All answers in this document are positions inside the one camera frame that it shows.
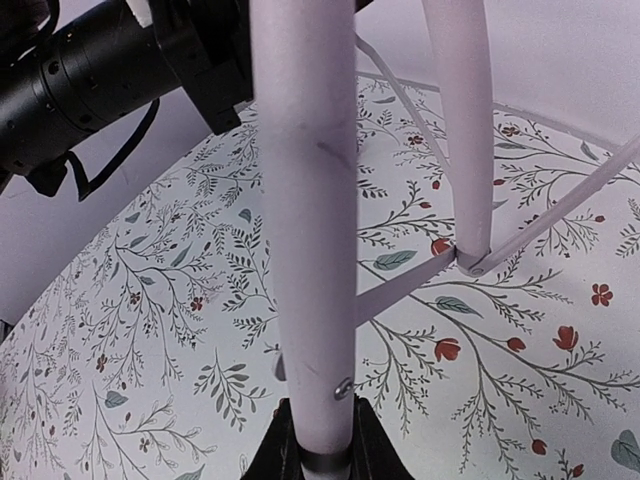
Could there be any white perforated music stand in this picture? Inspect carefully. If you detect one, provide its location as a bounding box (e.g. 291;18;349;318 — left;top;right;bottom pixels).
249;1;639;479

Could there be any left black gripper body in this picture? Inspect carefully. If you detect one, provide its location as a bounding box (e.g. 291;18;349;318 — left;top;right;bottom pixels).
149;0;253;134

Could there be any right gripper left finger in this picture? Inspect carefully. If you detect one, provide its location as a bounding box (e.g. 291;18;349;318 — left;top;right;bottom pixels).
241;398;300;480

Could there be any floral tablecloth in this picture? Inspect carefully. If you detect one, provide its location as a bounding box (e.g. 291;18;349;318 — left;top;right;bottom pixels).
0;69;640;480

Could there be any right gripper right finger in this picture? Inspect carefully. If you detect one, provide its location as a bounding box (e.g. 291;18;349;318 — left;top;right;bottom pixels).
350;396;414;480

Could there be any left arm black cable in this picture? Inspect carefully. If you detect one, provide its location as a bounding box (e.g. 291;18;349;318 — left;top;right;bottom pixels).
64;97;161;204

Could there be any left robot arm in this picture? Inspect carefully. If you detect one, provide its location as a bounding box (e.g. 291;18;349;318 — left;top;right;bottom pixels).
1;1;253;199

